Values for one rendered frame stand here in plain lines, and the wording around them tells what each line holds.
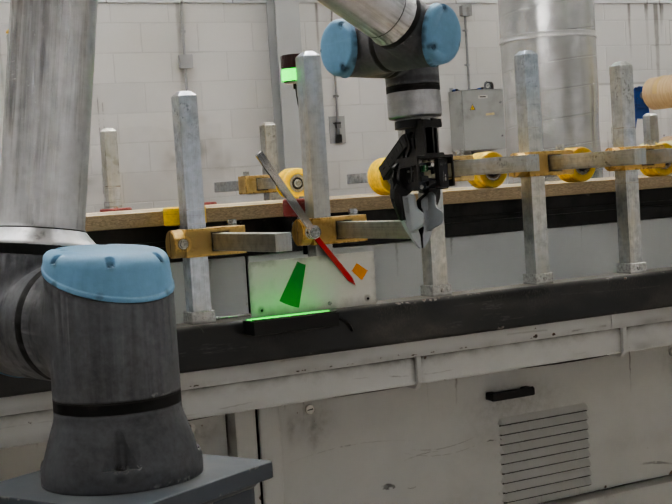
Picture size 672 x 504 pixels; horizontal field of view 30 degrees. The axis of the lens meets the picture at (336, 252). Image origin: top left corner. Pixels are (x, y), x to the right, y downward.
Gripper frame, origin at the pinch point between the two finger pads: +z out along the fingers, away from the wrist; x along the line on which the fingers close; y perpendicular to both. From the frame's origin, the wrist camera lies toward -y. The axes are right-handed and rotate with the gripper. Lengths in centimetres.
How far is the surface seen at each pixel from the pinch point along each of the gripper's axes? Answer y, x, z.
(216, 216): -45.3, -17.4, -7.3
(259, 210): -45.4, -8.2, -7.9
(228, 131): -723, 277, -87
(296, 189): -113, 33, -14
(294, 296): -25.8, -11.5, 8.6
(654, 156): -22, 73, -13
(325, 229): -25.4, -4.3, -3.2
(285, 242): 0.1, -24.7, -1.5
